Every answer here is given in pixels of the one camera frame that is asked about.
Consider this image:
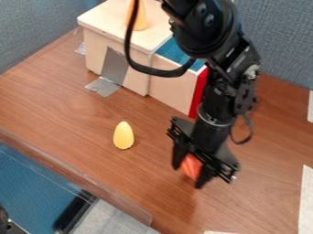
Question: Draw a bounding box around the orange cone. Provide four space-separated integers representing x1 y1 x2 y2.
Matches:
125 0 149 32

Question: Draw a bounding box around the orange toy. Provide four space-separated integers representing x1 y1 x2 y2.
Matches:
179 153 205 181

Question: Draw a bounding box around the grey tape strip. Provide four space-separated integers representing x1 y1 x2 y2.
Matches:
84 46 131 99

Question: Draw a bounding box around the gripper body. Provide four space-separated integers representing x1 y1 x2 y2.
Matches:
165 116 242 185

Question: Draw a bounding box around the white box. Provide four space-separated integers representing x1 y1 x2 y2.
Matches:
75 0 210 119

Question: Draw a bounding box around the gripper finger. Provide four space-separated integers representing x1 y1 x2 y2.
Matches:
194 164 218 189
171 143 190 171

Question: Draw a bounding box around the yellow toy corn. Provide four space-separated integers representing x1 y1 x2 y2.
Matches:
112 121 136 150

